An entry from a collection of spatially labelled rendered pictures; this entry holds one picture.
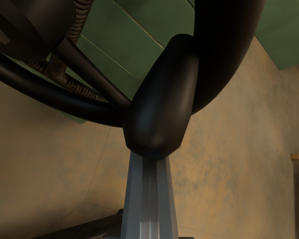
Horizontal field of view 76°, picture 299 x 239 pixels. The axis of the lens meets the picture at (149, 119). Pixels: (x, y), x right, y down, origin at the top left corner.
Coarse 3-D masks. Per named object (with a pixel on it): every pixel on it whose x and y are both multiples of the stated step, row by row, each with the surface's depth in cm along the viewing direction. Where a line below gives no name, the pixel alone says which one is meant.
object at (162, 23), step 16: (128, 0) 29; (144, 0) 28; (160, 0) 27; (176, 0) 26; (144, 16) 30; (160, 16) 29; (176, 16) 28; (192, 16) 28; (160, 32) 32; (176, 32) 31; (192, 32) 30
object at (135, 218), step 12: (132, 156) 9; (132, 168) 8; (144, 168) 8; (132, 180) 7; (144, 180) 7; (132, 192) 7; (144, 192) 7; (132, 204) 7; (144, 204) 7; (132, 216) 6; (144, 216) 6; (132, 228) 6; (144, 228) 6
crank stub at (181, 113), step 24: (168, 48) 8; (192, 48) 8; (168, 72) 7; (192, 72) 8; (144, 96) 7; (168, 96) 7; (192, 96) 8; (144, 120) 6; (168, 120) 7; (144, 144) 6; (168, 144) 7
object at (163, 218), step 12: (168, 156) 9; (156, 168) 8; (168, 168) 8; (156, 180) 7; (168, 180) 8; (156, 192) 7; (168, 192) 7; (156, 204) 7; (168, 204) 7; (156, 216) 6; (168, 216) 6; (156, 228) 6; (168, 228) 6
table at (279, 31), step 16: (272, 0) 23; (288, 0) 22; (272, 16) 24; (288, 16) 23; (256, 32) 26; (272, 32) 26; (288, 32) 25; (272, 48) 28; (288, 48) 27; (288, 64) 29
